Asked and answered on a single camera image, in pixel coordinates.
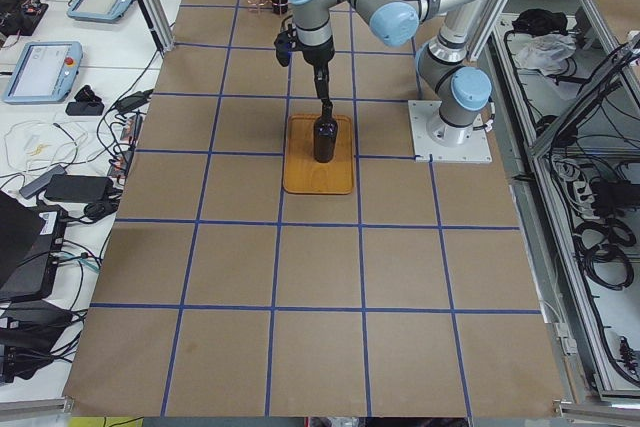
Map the teach pendant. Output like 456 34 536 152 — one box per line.
2 41 83 105
67 0 134 23

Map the black laptop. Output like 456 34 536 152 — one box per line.
1 193 67 302

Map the wooden tray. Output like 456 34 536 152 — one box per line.
283 113 355 195

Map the white crumpled cloth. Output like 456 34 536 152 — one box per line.
514 34 576 75

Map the black power adapter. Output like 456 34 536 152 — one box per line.
44 174 113 203

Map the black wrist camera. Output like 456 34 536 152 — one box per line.
274 23 298 67

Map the far teach pendant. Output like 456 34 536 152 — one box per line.
67 0 134 23

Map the near teach pendant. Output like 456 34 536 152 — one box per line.
2 41 83 105

